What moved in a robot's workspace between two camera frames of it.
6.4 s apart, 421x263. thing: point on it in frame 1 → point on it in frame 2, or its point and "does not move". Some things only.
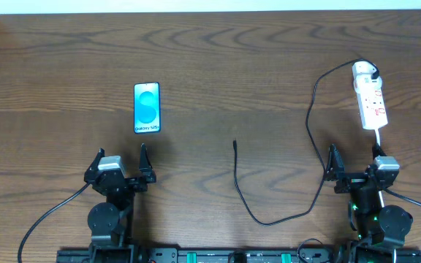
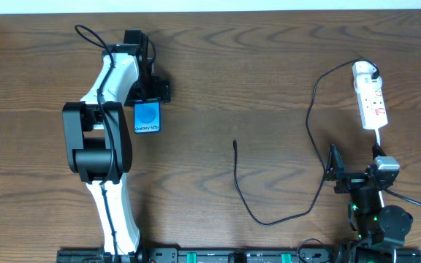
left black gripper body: (121, 180) → (158, 92)
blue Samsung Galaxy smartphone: (147, 108) does not move
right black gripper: (357, 180) does not move
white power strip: (372, 107) does not move
